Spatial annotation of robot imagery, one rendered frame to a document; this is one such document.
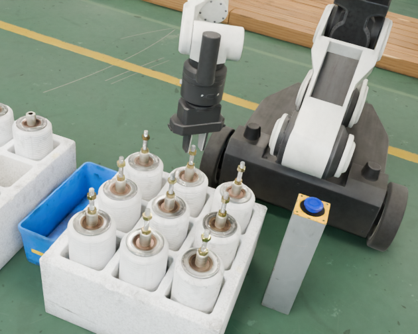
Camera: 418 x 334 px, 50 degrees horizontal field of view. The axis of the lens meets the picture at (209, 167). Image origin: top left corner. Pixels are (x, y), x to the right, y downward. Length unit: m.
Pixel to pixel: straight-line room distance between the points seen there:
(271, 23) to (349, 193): 1.61
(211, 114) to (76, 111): 0.90
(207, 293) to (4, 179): 0.67
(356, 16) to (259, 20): 1.55
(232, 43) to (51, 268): 0.57
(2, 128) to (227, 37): 0.67
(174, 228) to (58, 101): 1.00
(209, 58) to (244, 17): 1.92
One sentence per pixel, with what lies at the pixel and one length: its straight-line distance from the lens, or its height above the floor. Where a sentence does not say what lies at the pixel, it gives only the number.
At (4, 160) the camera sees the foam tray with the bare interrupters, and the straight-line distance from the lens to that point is 1.28.
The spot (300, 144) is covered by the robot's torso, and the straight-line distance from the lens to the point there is 1.10.
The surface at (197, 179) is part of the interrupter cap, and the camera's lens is 1.07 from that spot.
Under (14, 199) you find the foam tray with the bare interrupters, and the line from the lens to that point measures 1.15.
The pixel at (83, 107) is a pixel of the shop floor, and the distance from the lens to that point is 1.81.
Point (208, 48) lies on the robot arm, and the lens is 0.84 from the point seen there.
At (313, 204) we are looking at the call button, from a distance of 0.97.
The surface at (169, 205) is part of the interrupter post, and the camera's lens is 0.98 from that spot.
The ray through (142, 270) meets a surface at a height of 0.23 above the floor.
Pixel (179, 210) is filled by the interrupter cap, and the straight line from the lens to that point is 0.98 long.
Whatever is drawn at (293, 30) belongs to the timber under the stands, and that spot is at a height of 0.07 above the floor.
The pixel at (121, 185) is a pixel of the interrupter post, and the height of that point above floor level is 0.27.
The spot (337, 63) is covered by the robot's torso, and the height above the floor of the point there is 0.49.
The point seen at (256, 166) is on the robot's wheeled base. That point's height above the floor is 0.17.
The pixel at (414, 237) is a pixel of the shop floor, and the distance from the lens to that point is 1.56.
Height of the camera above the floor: 0.92
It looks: 37 degrees down
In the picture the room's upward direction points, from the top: 10 degrees clockwise
